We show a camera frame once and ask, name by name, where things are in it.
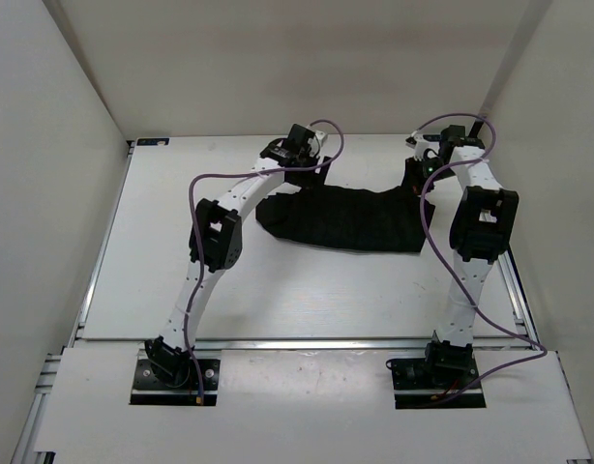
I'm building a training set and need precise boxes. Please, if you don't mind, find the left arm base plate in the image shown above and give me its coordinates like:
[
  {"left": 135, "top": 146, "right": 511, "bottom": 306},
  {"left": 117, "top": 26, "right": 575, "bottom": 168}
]
[{"left": 130, "top": 355, "right": 221, "bottom": 407}]

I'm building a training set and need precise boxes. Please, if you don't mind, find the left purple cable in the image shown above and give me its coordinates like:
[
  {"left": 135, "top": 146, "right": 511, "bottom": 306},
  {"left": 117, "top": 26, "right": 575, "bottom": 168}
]
[{"left": 188, "top": 119, "right": 346, "bottom": 405}]

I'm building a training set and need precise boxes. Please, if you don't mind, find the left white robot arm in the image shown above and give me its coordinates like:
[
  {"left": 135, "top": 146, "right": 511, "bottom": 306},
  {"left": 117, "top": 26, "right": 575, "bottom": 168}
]
[{"left": 144, "top": 124, "right": 333, "bottom": 389}]

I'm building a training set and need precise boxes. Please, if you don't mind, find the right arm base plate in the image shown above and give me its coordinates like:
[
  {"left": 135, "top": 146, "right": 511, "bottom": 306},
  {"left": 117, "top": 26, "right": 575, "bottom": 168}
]
[{"left": 386, "top": 341, "right": 487, "bottom": 410}]

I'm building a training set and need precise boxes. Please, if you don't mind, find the right aluminium side rail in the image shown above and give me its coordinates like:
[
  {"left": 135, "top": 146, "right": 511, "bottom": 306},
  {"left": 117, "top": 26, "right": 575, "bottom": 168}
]
[{"left": 470, "top": 113, "right": 543, "bottom": 349}]

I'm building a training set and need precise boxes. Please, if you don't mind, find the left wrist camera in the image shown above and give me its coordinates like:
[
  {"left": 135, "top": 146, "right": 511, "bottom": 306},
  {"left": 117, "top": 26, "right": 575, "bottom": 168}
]
[{"left": 309, "top": 130, "right": 328, "bottom": 157}]

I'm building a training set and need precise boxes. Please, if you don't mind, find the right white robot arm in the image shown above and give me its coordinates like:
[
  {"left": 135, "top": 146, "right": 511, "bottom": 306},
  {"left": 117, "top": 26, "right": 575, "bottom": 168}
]
[{"left": 404, "top": 125, "right": 519, "bottom": 387}]

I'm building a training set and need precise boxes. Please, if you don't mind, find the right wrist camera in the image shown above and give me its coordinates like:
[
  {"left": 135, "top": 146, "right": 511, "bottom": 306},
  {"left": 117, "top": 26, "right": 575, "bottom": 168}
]
[{"left": 405, "top": 131, "right": 440, "bottom": 160}]

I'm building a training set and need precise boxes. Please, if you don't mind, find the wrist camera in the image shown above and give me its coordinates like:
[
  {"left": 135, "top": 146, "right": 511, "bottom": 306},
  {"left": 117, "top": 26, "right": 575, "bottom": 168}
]
[
  {"left": 309, "top": 130, "right": 328, "bottom": 157},
  {"left": 405, "top": 131, "right": 440, "bottom": 160}
]

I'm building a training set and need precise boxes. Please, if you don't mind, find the left aluminium side rail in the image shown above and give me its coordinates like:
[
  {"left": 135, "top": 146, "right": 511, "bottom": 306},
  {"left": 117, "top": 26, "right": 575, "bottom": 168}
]
[{"left": 6, "top": 144, "right": 136, "bottom": 464}]

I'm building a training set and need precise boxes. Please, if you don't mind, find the aluminium side rail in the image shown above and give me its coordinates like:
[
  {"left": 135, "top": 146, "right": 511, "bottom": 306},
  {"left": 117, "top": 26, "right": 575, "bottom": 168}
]
[
  {"left": 470, "top": 113, "right": 543, "bottom": 349},
  {"left": 6, "top": 144, "right": 136, "bottom": 464}
]

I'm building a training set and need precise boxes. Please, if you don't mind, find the black pleated skirt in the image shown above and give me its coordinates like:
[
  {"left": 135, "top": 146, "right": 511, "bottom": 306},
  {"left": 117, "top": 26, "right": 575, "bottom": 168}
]
[{"left": 255, "top": 186, "right": 426, "bottom": 253}]

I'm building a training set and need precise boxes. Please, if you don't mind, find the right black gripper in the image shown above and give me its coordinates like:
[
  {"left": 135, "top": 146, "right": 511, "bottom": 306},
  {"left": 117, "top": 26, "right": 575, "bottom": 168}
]
[{"left": 396, "top": 156, "right": 456, "bottom": 200}]

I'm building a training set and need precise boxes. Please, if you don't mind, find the left blue corner label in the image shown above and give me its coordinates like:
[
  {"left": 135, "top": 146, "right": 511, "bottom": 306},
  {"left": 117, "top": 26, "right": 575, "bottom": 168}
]
[{"left": 135, "top": 137, "right": 170, "bottom": 146}]

